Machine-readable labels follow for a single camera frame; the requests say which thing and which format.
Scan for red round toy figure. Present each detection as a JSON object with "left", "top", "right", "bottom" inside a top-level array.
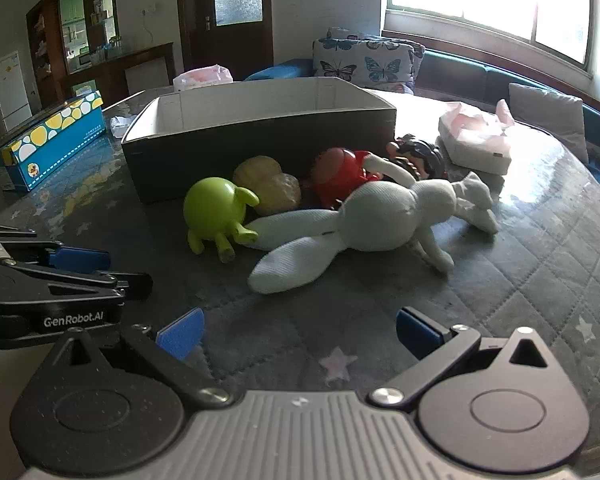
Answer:
[{"left": 307, "top": 147, "right": 381, "bottom": 209}]

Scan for blue dotted carton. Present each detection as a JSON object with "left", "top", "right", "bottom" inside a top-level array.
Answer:
[{"left": 0, "top": 91, "right": 106, "bottom": 192}]

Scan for grey pillow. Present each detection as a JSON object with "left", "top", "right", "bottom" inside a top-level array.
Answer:
[{"left": 508, "top": 82, "right": 590, "bottom": 163}]

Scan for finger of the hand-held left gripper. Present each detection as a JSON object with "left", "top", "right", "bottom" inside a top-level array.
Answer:
[
  {"left": 0, "top": 231, "right": 112, "bottom": 273},
  {"left": 0, "top": 260, "right": 154, "bottom": 303}
]

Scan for white refrigerator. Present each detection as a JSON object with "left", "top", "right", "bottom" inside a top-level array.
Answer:
[{"left": 0, "top": 50, "right": 33, "bottom": 133}]

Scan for low wooden sideboard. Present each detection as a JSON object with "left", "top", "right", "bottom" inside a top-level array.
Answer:
[{"left": 70, "top": 42, "right": 175, "bottom": 106}]

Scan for yellow squishy toy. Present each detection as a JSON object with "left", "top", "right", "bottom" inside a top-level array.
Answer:
[{"left": 232, "top": 156, "right": 302, "bottom": 217}]

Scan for teal sofa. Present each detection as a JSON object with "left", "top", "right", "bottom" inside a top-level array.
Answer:
[{"left": 243, "top": 47, "right": 600, "bottom": 186}]

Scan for white plush rabbit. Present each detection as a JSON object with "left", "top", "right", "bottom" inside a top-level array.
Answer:
[{"left": 247, "top": 152, "right": 499, "bottom": 295}]

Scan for black-haired doll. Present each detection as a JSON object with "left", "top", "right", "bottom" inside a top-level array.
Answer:
[{"left": 386, "top": 134, "right": 448, "bottom": 181}]

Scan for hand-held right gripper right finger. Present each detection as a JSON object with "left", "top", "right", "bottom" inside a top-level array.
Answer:
[{"left": 370, "top": 306, "right": 564, "bottom": 409}]

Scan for pink plastic bag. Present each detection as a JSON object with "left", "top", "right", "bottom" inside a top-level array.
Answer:
[{"left": 173, "top": 64, "right": 234, "bottom": 92}]

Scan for butterfly print pillow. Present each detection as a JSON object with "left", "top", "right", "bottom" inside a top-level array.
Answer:
[
  {"left": 312, "top": 37, "right": 415, "bottom": 95},
  {"left": 327, "top": 26, "right": 426, "bottom": 61}
]

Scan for white tissue pack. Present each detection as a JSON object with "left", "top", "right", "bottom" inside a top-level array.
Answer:
[{"left": 438, "top": 99, "right": 516, "bottom": 176}]

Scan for crumpled white plastic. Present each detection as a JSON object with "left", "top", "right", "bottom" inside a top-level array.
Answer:
[{"left": 110, "top": 114, "right": 137, "bottom": 139}]

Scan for tall wooden display cabinet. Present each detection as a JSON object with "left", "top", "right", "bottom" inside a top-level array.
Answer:
[{"left": 26, "top": 0, "right": 118, "bottom": 106}]

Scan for green round toy figure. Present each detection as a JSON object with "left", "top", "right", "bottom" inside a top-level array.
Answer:
[{"left": 183, "top": 177, "right": 260, "bottom": 264}]

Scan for white panel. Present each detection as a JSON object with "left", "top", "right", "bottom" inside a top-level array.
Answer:
[{"left": 125, "top": 57, "right": 170, "bottom": 95}]

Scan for grey cardboard box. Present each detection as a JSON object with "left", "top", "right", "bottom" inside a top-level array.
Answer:
[{"left": 121, "top": 77, "right": 397, "bottom": 204}]

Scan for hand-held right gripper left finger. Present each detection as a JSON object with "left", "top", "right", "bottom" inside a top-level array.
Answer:
[{"left": 44, "top": 306, "right": 232, "bottom": 409}]

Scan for dark wooden door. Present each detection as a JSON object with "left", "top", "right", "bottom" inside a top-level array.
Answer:
[{"left": 176, "top": 0, "right": 273, "bottom": 81}]

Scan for grey star quilt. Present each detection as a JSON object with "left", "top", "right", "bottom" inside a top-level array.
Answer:
[{"left": 0, "top": 87, "right": 600, "bottom": 466}]

